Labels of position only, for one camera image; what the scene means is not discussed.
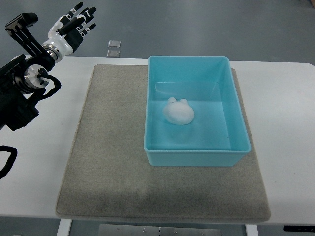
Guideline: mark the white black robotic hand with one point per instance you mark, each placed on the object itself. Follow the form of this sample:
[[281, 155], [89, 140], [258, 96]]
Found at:
[[66, 35]]

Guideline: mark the white bunny toy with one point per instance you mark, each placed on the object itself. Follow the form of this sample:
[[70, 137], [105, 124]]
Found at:
[[178, 112]]

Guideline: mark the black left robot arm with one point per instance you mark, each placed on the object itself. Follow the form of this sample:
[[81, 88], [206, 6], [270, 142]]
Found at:
[[26, 81]]

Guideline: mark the blue plastic box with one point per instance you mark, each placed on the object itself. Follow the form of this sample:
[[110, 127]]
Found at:
[[217, 136]]

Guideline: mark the upper floor plate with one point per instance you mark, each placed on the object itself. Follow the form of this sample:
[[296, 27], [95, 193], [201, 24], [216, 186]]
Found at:
[[114, 44]]

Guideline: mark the floor plate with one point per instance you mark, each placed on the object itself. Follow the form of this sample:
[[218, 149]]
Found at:
[[114, 44], [113, 53]]

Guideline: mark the lower floor plate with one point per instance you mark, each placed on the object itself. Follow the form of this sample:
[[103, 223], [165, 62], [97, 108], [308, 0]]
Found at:
[[113, 53]]

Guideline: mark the grey felt mat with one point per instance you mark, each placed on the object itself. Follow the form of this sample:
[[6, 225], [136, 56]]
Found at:
[[108, 175]]

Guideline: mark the white left table leg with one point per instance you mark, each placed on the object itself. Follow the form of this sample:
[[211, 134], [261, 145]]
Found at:
[[64, 227]]

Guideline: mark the white table leg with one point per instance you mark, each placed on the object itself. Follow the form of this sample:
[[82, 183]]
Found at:
[[64, 227], [251, 230]]

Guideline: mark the white right table leg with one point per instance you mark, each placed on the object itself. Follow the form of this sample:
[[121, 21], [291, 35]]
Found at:
[[251, 230]]

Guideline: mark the black table control panel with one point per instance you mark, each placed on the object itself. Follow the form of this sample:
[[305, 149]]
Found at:
[[296, 228]]

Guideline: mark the metal table base plate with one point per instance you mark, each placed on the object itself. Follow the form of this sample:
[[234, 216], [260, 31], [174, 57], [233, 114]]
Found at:
[[129, 230]]

